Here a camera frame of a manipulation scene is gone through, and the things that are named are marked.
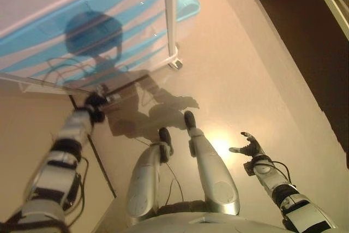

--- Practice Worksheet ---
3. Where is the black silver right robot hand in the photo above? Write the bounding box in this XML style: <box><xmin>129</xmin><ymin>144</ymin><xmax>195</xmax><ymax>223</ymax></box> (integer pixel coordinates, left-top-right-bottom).
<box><xmin>228</xmin><ymin>132</ymin><xmax>264</xmax><ymax>159</ymax></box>

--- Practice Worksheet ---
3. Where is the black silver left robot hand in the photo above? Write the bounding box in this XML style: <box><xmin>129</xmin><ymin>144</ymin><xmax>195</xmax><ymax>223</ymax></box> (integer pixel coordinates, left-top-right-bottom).
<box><xmin>85</xmin><ymin>85</ymin><xmax>122</xmax><ymax>111</ymax></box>

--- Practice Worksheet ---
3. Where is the cart caster wheel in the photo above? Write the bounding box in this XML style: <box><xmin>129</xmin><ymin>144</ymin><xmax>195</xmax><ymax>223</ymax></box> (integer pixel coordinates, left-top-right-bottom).
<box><xmin>169</xmin><ymin>57</ymin><xmax>184</xmax><ymax>70</ymax></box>

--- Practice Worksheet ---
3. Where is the white medical cart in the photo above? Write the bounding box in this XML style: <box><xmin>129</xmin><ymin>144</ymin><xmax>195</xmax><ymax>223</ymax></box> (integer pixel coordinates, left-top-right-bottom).
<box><xmin>0</xmin><ymin>0</ymin><xmax>184</xmax><ymax>95</ymax></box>

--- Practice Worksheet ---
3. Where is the thin black leg cable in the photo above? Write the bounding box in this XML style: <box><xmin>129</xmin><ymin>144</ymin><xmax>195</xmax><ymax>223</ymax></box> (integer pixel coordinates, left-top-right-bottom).
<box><xmin>163</xmin><ymin>162</ymin><xmax>185</xmax><ymax>207</ymax></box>

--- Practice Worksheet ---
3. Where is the white hospital bed frame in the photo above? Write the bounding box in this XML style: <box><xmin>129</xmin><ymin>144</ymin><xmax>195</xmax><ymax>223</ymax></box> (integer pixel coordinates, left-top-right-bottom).
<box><xmin>252</xmin><ymin>0</ymin><xmax>349</xmax><ymax>31</ymax></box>

